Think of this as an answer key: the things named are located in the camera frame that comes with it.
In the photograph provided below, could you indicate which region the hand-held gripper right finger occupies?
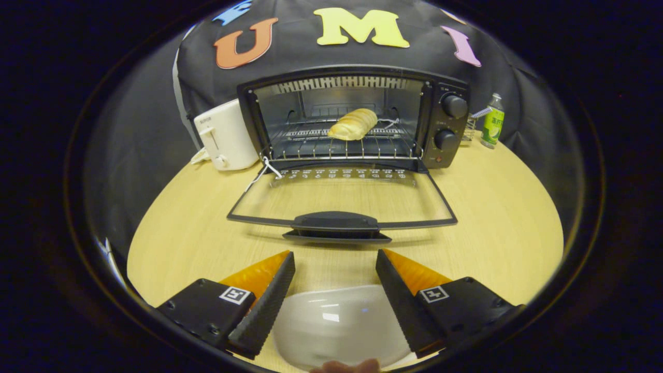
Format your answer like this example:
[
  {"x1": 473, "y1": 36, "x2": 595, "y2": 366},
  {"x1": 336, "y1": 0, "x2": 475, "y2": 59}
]
[{"x1": 376, "y1": 249, "x2": 524, "y2": 359}]

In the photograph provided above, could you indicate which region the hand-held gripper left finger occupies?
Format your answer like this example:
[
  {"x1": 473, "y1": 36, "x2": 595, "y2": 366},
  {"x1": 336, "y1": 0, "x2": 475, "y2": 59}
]
[{"x1": 155, "y1": 251, "x2": 297, "y2": 360}]

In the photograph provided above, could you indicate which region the black toaster oven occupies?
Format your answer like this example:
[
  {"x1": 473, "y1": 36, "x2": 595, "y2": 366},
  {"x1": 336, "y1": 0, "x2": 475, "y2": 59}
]
[{"x1": 226, "y1": 65, "x2": 471, "y2": 244}]

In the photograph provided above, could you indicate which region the golden bread roll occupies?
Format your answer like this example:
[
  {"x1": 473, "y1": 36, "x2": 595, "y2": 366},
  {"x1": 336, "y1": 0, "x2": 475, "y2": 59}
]
[{"x1": 327, "y1": 108, "x2": 379, "y2": 141}]

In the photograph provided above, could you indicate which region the white pop-up toaster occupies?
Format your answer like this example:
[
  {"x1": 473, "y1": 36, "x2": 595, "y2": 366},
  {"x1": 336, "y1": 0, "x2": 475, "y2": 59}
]
[{"x1": 194, "y1": 98, "x2": 260, "y2": 171}]

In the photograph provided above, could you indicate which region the white plate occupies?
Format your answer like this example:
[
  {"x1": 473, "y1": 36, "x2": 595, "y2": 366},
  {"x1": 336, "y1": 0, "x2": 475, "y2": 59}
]
[{"x1": 272, "y1": 284, "x2": 417, "y2": 371}]

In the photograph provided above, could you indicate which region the green label drink bottle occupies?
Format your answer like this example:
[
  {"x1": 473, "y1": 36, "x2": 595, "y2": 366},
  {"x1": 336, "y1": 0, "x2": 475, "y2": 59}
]
[{"x1": 480, "y1": 93, "x2": 505, "y2": 150}]

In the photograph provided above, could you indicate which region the black backdrop cloth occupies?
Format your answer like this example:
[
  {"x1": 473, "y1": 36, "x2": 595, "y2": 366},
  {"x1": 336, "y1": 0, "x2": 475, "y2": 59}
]
[{"x1": 83, "y1": 0, "x2": 583, "y2": 260}]

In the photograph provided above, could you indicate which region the white string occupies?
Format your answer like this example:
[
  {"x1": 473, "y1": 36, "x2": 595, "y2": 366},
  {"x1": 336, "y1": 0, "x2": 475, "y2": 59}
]
[{"x1": 245, "y1": 156, "x2": 284, "y2": 192}]

